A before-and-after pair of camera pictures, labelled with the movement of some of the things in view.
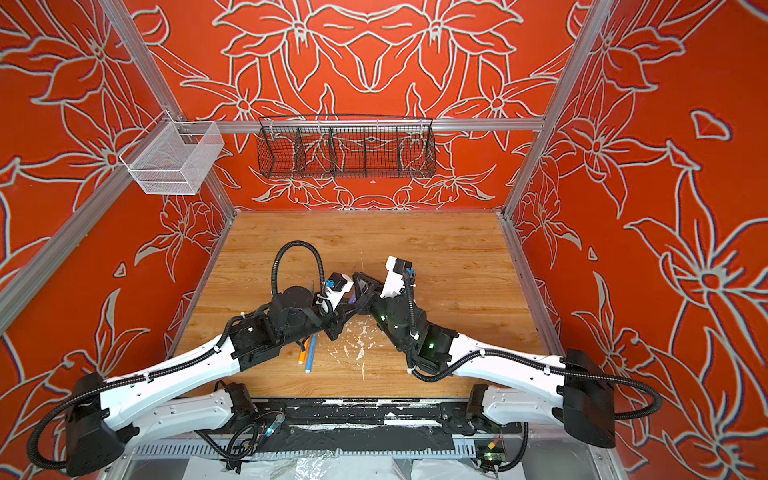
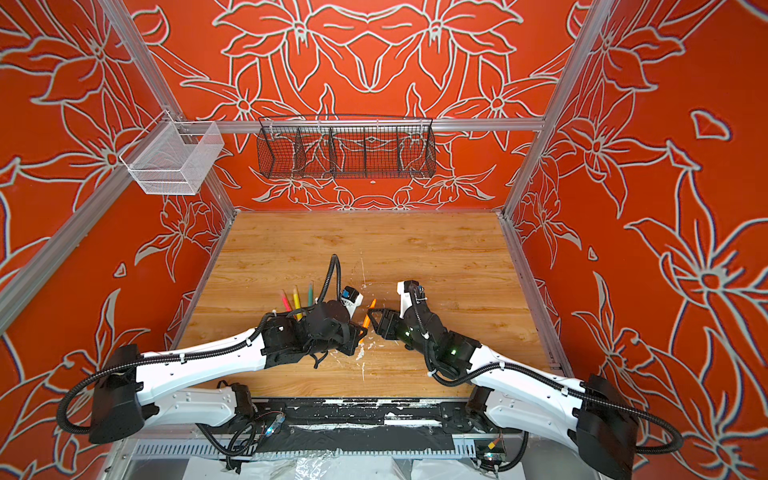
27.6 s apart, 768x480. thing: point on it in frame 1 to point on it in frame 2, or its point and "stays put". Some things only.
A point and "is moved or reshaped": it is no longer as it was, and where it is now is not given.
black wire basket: x=344 y=146 stays put
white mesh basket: x=173 y=157 stays put
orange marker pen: x=303 y=353 is moved or reshaped
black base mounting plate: x=358 y=425 stays put
